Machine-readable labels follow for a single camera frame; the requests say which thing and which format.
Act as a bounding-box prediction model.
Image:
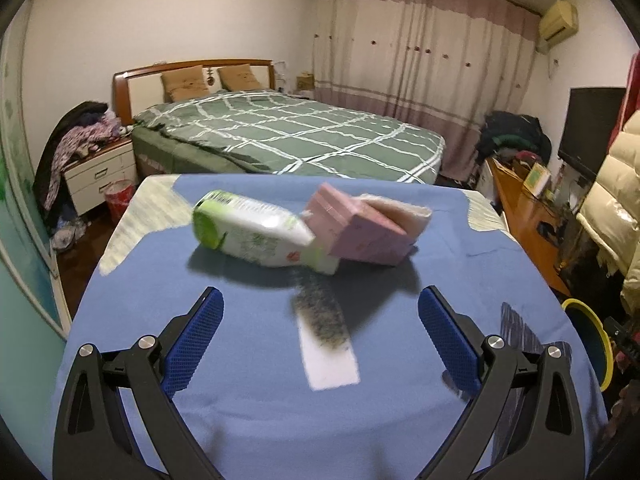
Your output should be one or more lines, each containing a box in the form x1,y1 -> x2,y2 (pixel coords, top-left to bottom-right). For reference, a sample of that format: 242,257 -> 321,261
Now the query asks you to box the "blue bin with yellow rim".
560,298 -> 615,392

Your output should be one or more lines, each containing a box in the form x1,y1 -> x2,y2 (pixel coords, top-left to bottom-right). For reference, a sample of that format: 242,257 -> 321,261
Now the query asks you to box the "black television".
557,87 -> 628,183

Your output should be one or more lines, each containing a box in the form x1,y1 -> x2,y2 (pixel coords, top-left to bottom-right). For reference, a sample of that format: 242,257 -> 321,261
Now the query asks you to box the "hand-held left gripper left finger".
52,287 -> 225,480

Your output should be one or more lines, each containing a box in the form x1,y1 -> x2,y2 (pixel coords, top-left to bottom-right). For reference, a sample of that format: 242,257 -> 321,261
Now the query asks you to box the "wooden desk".
485,155 -> 586,298

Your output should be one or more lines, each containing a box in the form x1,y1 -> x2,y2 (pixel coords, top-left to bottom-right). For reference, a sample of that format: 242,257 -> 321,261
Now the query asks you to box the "white speckled paper strip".
291,277 -> 362,391

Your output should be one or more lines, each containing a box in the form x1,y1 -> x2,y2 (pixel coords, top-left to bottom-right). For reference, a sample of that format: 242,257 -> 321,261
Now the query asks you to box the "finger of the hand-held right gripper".
602,316 -> 636,358

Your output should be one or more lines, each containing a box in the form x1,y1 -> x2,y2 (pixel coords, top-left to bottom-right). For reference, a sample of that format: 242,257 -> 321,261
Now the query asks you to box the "sliding door with green print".
0,25 -> 73,343

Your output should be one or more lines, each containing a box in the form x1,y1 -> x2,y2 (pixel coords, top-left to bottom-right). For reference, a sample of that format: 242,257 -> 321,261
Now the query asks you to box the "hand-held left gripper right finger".
417,286 -> 587,480

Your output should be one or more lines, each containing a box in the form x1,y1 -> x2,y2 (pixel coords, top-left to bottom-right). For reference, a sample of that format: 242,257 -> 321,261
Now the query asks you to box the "pile of clothes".
32,101 -> 132,213

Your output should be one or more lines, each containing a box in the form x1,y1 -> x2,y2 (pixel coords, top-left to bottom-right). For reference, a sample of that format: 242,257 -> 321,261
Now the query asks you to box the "cream puffer jacket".
575,110 -> 640,306

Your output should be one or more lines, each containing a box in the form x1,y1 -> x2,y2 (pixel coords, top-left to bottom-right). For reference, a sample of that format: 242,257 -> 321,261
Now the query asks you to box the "cream air conditioner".
536,0 -> 580,55

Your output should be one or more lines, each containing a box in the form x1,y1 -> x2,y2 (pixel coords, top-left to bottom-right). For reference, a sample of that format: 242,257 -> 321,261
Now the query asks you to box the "pink cardboard box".
302,183 -> 413,267

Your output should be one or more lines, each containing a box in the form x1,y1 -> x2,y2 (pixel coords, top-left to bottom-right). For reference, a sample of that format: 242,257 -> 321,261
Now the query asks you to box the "white nightstand with wooden top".
64,137 -> 137,216

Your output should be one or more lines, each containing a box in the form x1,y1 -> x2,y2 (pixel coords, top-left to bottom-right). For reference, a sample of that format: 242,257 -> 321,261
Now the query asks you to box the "pile of black bags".
475,111 -> 553,178

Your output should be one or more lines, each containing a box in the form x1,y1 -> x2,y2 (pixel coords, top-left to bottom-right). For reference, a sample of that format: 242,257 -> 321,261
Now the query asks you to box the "beige and mauve curtain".
314,0 -> 543,178

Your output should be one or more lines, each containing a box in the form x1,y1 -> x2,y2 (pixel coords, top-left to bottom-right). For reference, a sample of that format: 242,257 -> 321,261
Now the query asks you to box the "green plaid quilt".
131,89 -> 447,184

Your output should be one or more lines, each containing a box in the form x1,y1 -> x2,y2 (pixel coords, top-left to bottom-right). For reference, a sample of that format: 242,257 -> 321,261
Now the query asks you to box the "wooden bed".
111,58 -> 447,184

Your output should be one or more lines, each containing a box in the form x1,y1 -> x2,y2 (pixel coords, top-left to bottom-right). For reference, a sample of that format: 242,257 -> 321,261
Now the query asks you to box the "red waste basket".
104,178 -> 136,226

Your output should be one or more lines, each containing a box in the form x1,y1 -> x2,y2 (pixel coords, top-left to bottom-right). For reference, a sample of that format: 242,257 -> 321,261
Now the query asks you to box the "brown pillow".
160,65 -> 212,102
217,63 -> 263,92

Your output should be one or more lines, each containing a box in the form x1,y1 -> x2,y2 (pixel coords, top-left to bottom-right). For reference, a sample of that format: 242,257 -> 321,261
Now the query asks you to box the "pale patterned table cover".
97,175 -> 511,277

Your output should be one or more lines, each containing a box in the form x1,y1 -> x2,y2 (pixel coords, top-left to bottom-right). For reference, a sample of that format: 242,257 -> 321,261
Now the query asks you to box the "red garment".
607,52 -> 640,153

